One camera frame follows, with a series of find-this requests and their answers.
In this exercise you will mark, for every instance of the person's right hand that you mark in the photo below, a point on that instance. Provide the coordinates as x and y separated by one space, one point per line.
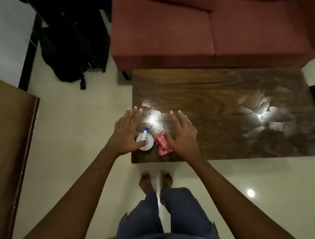
184 142

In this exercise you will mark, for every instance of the person's left hand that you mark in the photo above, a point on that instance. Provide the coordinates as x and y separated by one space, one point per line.
125 138

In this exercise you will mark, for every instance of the red checked cloth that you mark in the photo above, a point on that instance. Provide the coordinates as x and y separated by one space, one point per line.
162 146

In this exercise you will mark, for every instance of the clear spray bottle blue nozzle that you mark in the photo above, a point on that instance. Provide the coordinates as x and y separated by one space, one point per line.
149 145

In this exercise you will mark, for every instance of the person's left forearm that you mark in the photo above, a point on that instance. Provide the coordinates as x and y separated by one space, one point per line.
73 202

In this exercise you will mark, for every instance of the person's right foot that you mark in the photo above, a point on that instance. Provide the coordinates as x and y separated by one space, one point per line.
166 179

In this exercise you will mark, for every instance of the person's foot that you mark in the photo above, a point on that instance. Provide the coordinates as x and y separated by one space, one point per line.
145 182
166 179

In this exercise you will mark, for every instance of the person's left foot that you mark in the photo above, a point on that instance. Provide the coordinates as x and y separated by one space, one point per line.
145 182

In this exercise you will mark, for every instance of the person's right jeans leg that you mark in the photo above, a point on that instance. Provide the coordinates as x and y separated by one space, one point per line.
189 214

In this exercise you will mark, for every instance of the person's jeans leg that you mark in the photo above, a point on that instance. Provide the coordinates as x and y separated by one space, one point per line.
140 219
189 214

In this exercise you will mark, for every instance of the person's left jeans leg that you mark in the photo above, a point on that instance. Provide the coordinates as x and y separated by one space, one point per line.
140 219

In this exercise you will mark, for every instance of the brown marbled wooden table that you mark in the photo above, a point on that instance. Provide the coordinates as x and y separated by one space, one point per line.
209 98

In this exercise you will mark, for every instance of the red fabric sofa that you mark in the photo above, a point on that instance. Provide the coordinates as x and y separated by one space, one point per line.
172 34

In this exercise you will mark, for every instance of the brown wooden furniture panel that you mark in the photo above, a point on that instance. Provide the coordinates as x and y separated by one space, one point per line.
14 152

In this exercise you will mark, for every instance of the black wheeled suitcase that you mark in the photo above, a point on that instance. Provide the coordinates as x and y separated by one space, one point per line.
81 32

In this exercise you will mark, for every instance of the dark wooden side table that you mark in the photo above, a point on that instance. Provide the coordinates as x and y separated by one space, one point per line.
312 93

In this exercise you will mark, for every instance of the red sofa back cushion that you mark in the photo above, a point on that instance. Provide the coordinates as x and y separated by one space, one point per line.
184 4

